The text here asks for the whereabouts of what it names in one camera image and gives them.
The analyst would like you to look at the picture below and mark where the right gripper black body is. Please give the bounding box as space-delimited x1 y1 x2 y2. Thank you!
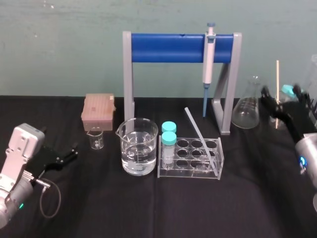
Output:
271 105 313 147

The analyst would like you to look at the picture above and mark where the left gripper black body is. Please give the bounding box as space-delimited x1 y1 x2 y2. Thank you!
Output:
25 145 63 179

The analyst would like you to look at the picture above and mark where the clear glass stirring rod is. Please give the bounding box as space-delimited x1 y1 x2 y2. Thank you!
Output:
183 107 221 175

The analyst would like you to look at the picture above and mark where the small glass holding wooden stick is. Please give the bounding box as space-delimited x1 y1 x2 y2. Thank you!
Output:
269 98 288 130

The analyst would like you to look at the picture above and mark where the teal capped bottle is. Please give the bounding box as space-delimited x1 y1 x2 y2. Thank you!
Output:
280 84 297 97

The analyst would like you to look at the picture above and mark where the thin wooden stick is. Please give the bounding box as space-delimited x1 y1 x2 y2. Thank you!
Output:
276 59 280 129

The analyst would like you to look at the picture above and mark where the tall glass cylinder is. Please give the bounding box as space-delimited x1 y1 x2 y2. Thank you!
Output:
308 54 317 100

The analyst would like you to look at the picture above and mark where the glass conical flask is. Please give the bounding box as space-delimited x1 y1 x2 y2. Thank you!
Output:
231 75 261 130

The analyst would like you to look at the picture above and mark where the small glass beaker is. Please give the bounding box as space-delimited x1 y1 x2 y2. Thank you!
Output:
86 126 105 150

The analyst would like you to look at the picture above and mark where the pink pipette tip box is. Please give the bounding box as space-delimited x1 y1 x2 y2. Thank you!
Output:
81 93 117 131

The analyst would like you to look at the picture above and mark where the large glass beaker with water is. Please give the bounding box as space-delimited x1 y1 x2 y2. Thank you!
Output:
115 118 159 177

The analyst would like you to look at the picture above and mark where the white and blue pipette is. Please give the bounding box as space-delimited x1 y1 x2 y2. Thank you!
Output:
201 22 216 119

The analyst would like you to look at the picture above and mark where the vial with teal cap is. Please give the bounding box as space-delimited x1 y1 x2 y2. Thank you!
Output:
160 131 177 171
161 121 178 135

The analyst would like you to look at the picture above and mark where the clear acrylic tube rack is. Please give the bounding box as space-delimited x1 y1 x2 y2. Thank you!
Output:
156 137 225 180

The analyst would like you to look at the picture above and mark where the grey stand with blue bar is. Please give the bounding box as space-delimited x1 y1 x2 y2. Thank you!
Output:
122 31 243 137

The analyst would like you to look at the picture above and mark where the black table cloth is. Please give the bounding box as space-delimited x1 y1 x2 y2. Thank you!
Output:
0 95 317 238

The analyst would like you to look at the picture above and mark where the thin dark gripper cable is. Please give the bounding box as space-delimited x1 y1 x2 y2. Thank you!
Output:
35 178 62 219

